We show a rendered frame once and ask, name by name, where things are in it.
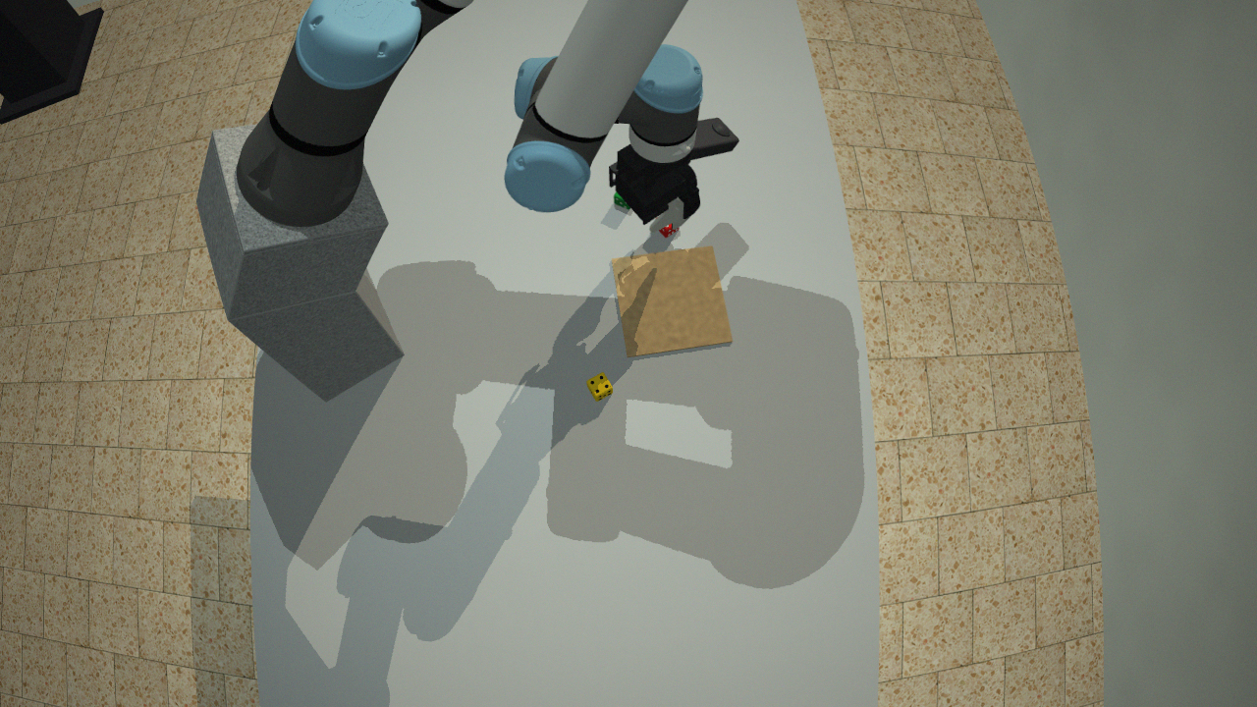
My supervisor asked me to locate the yellow die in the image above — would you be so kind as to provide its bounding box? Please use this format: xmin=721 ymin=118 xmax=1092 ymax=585
xmin=587 ymin=372 xmax=613 ymax=403

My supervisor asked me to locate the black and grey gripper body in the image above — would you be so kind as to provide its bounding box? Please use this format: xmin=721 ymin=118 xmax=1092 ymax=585
xmin=608 ymin=143 xmax=696 ymax=225

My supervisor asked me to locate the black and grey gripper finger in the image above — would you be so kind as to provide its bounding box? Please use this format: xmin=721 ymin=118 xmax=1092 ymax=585
xmin=649 ymin=184 xmax=700 ymax=231

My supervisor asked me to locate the tan mat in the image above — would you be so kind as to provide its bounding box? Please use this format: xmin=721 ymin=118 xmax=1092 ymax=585
xmin=612 ymin=247 xmax=733 ymax=357

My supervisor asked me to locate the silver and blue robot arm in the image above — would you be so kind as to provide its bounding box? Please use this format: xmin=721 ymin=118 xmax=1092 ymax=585
xmin=238 ymin=0 xmax=739 ymax=226

